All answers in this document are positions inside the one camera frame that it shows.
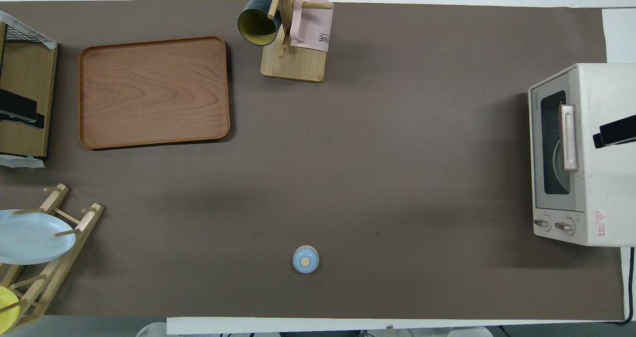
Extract light blue plate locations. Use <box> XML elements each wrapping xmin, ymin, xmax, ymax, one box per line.
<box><xmin>0</xmin><ymin>209</ymin><xmax>77</xmax><ymax>265</ymax></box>

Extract wooden dish rack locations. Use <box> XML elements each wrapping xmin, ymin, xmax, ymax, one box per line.
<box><xmin>0</xmin><ymin>183</ymin><xmax>105</xmax><ymax>334</ymax></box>

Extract white toaster oven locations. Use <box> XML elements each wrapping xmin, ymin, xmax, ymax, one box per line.
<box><xmin>528</xmin><ymin>63</ymin><xmax>636</xmax><ymax>248</ymax></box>

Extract yellow plate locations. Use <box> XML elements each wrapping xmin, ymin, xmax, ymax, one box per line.
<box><xmin>0</xmin><ymin>285</ymin><xmax>21</xmax><ymax>332</ymax></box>

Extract pale green plate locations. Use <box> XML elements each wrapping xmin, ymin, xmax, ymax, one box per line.
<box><xmin>552</xmin><ymin>138</ymin><xmax>571</xmax><ymax>194</ymax></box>

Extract wire shelf rack wooden boards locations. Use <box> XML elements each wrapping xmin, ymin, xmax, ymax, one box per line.
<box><xmin>0</xmin><ymin>10</ymin><xmax>59</xmax><ymax>169</ymax></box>

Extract brown wooden tray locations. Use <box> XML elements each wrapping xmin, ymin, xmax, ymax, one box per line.
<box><xmin>78</xmin><ymin>36</ymin><xmax>231</xmax><ymax>151</ymax></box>

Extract white crumpled plastic sheet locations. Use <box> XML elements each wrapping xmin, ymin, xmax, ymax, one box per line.
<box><xmin>0</xmin><ymin>154</ymin><xmax>46</xmax><ymax>169</ymax></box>

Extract black oven power cable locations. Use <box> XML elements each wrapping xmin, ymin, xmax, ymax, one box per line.
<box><xmin>604</xmin><ymin>247</ymin><xmax>636</xmax><ymax>326</ymax></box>

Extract brown table mat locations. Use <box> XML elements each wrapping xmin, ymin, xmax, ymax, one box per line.
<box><xmin>0</xmin><ymin>0</ymin><xmax>626</xmax><ymax>322</ymax></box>

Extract dark blue mug yellow inside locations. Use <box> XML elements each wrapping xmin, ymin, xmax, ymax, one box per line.
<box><xmin>237</xmin><ymin>0</ymin><xmax>283</xmax><ymax>47</ymax></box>

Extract small blue jar wooden knob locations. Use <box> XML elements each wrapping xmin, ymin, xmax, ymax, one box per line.
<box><xmin>292</xmin><ymin>245</ymin><xmax>320</xmax><ymax>274</ymax></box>

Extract wooden mug tree stand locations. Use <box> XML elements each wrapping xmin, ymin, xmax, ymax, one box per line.
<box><xmin>237</xmin><ymin>0</ymin><xmax>334</xmax><ymax>83</ymax></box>

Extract toaster oven glass door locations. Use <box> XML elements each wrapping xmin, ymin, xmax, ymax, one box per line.
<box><xmin>529</xmin><ymin>71</ymin><xmax>585</xmax><ymax>212</ymax></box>

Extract pink mug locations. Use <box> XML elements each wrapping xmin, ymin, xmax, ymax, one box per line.
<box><xmin>290</xmin><ymin>0</ymin><xmax>334</xmax><ymax>53</ymax></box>

